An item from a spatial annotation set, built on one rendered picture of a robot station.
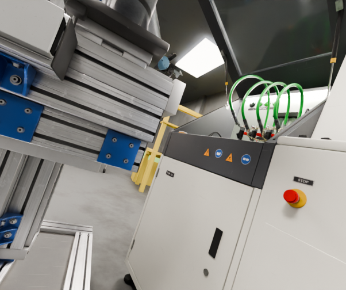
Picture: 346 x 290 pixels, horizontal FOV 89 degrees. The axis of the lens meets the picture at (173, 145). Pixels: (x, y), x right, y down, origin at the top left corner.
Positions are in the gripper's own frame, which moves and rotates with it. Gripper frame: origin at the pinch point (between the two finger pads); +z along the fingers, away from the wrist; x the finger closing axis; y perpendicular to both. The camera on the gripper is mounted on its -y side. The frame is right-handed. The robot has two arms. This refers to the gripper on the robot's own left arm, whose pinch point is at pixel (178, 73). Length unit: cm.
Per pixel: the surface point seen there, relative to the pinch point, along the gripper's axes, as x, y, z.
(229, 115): 42, 15, 30
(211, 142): 69, 45, -23
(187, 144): 53, 50, -18
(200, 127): 38, 35, 7
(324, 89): 94, -10, 20
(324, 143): 108, 35, -35
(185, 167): 59, 61, -20
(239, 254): 101, 76, -31
